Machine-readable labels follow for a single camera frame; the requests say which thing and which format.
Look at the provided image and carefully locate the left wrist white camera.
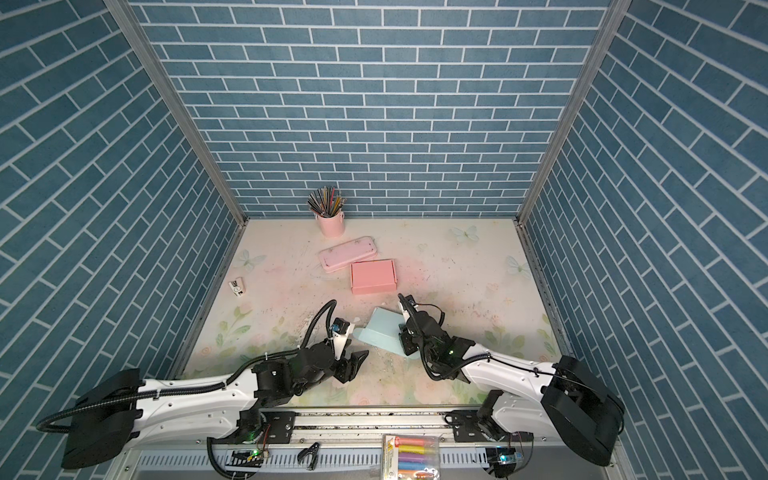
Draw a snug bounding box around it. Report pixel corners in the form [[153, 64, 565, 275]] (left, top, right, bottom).
[[330, 318, 354, 360]]

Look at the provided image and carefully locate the pink paper box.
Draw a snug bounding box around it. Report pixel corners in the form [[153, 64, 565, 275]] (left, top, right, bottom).
[[350, 259, 397, 295]]

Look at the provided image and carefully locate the left black corrugated cable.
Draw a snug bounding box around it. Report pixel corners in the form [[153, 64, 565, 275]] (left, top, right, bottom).
[[35, 299, 338, 434]]

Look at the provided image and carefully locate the black metal clip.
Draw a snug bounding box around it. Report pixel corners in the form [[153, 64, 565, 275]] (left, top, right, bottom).
[[297, 442, 321, 471]]

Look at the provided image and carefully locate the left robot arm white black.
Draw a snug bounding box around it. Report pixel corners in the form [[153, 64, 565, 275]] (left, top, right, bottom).
[[36, 340, 369, 470]]

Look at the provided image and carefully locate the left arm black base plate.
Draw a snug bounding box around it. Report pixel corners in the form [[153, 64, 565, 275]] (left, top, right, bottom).
[[223, 410, 297, 445]]

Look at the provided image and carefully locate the light blue paper box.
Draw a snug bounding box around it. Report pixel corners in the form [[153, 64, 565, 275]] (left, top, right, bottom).
[[353, 307, 417, 359]]

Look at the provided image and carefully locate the right small circuit board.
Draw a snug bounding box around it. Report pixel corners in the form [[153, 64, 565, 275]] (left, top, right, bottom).
[[484, 447, 518, 479]]

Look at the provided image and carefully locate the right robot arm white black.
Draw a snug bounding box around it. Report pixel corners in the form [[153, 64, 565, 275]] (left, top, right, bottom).
[[400, 298, 626, 467]]

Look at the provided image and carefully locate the pack of coloured markers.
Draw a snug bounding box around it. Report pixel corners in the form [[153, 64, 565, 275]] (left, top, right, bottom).
[[381, 435, 441, 480]]

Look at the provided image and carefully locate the small white pencil sharpener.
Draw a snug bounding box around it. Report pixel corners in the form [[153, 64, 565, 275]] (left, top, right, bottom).
[[228, 277, 245, 297]]

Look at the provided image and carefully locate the bundle of coloured pencils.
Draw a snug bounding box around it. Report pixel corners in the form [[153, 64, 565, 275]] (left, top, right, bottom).
[[307, 186, 346, 218]]

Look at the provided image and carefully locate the small circuit board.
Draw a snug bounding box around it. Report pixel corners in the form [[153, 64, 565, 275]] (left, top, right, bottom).
[[226, 449, 269, 468], [484, 447, 518, 479]]

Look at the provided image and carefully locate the pink pencil cup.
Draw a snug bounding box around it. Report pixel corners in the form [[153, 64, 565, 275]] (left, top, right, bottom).
[[315, 211, 345, 238]]

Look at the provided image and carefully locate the left small circuit board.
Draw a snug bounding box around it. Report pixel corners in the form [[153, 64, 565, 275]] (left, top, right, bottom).
[[226, 449, 269, 468]]

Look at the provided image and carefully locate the aluminium front rail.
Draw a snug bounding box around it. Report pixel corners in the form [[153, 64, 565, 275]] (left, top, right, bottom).
[[119, 405, 619, 451]]

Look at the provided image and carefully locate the pink pencil case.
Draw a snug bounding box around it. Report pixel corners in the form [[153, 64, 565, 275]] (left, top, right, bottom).
[[318, 236, 378, 273]]

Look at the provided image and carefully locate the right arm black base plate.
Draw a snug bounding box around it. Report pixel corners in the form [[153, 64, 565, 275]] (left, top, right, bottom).
[[443, 408, 511, 443]]

